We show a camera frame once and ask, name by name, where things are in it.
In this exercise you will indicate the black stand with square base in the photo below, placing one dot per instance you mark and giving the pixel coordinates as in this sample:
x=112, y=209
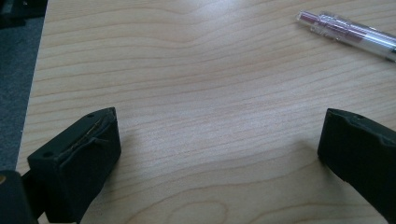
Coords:
x=18, y=11

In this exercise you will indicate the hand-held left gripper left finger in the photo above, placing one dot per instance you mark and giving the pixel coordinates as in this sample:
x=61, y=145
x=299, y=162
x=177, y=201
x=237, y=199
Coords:
x=77, y=168

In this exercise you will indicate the clear pen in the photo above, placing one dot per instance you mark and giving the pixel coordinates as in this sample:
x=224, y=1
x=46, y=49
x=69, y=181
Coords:
x=345, y=31

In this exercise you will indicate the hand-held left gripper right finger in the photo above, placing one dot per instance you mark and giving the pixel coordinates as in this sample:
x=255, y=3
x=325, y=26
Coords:
x=361, y=155

